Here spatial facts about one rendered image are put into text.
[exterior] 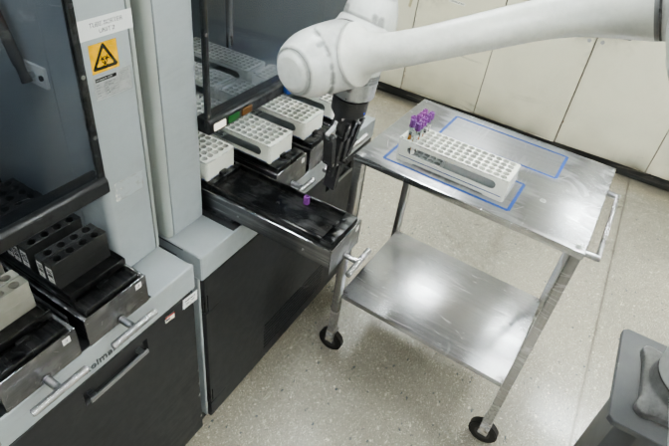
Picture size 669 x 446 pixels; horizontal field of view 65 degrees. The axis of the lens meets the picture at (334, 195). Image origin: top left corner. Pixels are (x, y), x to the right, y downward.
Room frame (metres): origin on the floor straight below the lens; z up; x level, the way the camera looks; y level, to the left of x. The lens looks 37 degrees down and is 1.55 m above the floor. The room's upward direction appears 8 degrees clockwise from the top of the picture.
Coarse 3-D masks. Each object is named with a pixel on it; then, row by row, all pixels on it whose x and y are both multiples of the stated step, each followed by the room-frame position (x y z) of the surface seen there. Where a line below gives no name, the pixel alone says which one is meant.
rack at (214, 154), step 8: (200, 136) 1.09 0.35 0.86; (208, 136) 1.09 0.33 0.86; (200, 144) 1.04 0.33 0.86; (208, 144) 1.06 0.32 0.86; (216, 144) 1.05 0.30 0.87; (224, 144) 1.06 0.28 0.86; (200, 152) 1.02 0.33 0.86; (208, 152) 1.01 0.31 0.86; (216, 152) 1.03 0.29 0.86; (224, 152) 1.02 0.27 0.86; (232, 152) 1.05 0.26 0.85; (200, 160) 0.98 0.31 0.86; (208, 160) 0.98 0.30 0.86; (216, 160) 1.00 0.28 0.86; (224, 160) 1.02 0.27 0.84; (232, 160) 1.05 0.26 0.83; (200, 168) 0.98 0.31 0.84; (208, 168) 0.97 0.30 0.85; (216, 168) 1.00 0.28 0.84; (200, 176) 0.98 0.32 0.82; (208, 176) 0.97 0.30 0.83
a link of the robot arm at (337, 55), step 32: (544, 0) 0.81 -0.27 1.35; (576, 0) 0.79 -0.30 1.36; (608, 0) 0.76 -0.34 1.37; (640, 0) 0.73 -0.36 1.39; (320, 32) 0.79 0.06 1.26; (352, 32) 0.79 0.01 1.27; (416, 32) 0.77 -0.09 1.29; (448, 32) 0.77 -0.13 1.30; (480, 32) 0.77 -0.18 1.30; (512, 32) 0.78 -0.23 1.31; (544, 32) 0.78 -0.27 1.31; (576, 32) 0.78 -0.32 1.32; (608, 32) 0.76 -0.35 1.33; (640, 32) 0.73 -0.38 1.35; (288, 64) 0.76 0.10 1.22; (320, 64) 0.75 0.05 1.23; (352, 64) 0.77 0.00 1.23; (384, 64) 0.76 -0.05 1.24; (416, 64) 0.77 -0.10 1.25; (320, 96) 0.77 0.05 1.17
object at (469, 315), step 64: (448, 128) 1.38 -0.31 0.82; (448, 192) 1.05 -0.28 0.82; (512, 192) 1.09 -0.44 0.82; (576, 192) 1.13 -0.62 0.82; (384, 256) 1.38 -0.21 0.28; (448, 256) 1.43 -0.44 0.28; (576, 256) 0.89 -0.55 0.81; (384, 320) 1.10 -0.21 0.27; (448, 320) 1.13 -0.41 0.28; (512, 320) 1.16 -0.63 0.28; (512, 384) 0.89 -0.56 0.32
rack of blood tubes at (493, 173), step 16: (400, 144) 1.18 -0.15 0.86; (416, 144) 1.16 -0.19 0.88; (432, 144) 1.17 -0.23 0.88; (448, 144) 1.18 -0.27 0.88; (464, 144) 1.19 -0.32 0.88; (416, 160) 1.15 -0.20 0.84; (432, 160) 1.15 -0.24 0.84; (448, 160) 1.11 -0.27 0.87; (464, 160) 1.11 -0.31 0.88; (480, 160) 1.13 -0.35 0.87; (496, 160) 1.13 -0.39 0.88; (448, 176) 1.11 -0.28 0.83; (464, 176) 1.13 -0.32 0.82; (480, 176) 1.14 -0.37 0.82; (496, 176) 1.06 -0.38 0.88; (512, 176) 1.07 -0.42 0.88; (480, 192) 1.07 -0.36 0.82; (496, 192) 1.05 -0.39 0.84
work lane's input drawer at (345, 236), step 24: (240, 168) 1.05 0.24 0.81; (216, 192) 0.95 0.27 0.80; (240, 192) 0.96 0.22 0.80; (264, 192) 0.97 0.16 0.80; (288, 192) 0.99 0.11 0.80; (240, 216) 0.90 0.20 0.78; (264, 216) 0.89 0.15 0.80; (288, 216) 0.90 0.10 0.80; (312, 216) 0.91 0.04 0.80; (336, 216) 0.92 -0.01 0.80; (288, 240) 0.84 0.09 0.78; (312, 240) 0.83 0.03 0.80; (336, 240) 0.83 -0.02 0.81; (336, 264) 0.83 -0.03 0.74
